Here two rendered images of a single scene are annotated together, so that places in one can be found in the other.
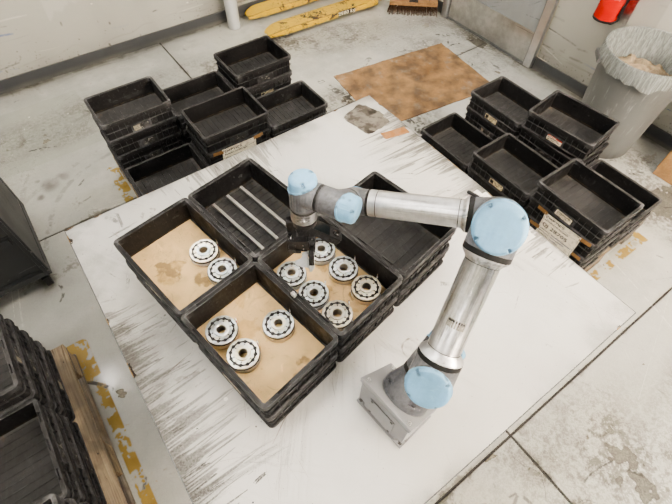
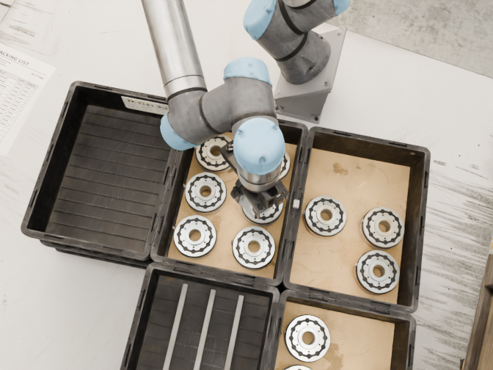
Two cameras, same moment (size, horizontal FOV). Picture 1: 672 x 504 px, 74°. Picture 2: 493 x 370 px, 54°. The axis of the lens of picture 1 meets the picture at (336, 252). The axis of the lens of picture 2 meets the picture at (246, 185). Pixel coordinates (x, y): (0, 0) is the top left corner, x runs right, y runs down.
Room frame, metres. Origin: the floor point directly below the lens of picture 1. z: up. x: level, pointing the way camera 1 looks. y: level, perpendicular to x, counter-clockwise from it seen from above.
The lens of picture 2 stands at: (0.97, 0.31, 2.01)
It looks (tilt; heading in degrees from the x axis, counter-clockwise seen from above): 72 degrees down; 233
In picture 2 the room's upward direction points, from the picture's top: 5 degrees clockwise
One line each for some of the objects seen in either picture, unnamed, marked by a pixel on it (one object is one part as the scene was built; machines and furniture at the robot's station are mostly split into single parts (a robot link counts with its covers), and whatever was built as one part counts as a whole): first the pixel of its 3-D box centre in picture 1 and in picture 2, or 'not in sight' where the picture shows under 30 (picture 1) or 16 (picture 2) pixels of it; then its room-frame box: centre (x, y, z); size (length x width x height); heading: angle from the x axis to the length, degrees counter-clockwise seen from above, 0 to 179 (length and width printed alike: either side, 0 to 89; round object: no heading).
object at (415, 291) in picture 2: (259, 329); (359, 215); (0.58, 0.23, 0.92); 0.40 x 0.30 x 0.02; 47
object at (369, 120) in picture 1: (366, 117); not in sight; (1.86, -0.13, 0.71); 0.22 x 0.19 x 0.01; 37
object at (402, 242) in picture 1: (386, 229); (114, 172); (1.01, -0.19, 0.87); 0.40 x 0.30 x 0.11; 47
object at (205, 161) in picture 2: (366, 287); (216, 151); (0.77, -0.11, 0.86); 0.10 x 0.10 x 0.01
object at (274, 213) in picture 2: (313, 293); (262, 202); (0.74, 0.07, 0.86); 0.10 x 0.10 x 0.01
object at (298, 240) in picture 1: (302, 232); (261, 184); (0.78, 0.10, 1.14); 0.09 x 0.08 x 0.12; 92
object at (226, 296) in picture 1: (261, 336); (353, 220); (0.58, 0.23, 0.87); 0.40 x 0.30 x 0.11; 47
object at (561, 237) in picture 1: (557, 234); not in sight; (1.38, -1.11, 0.41); 0.31 x 0.02 x 0.16; 37
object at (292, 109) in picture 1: (289, 125); not in sight; (2.27, 0.32, 0.31); 0.40 x 0.30 x 0.34; 127
